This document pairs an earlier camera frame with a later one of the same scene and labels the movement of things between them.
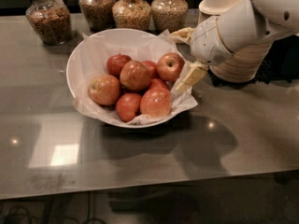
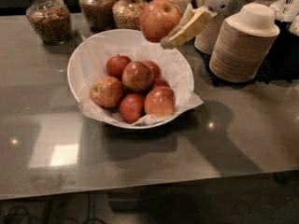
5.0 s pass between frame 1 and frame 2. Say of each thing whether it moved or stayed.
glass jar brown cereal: stayed
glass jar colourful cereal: stayed
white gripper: moved
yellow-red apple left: stayed
